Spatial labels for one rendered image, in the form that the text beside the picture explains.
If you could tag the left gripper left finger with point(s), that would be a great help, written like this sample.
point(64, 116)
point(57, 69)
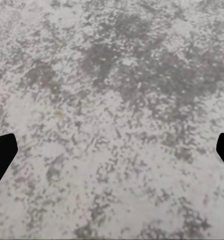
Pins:
point(8, 150)

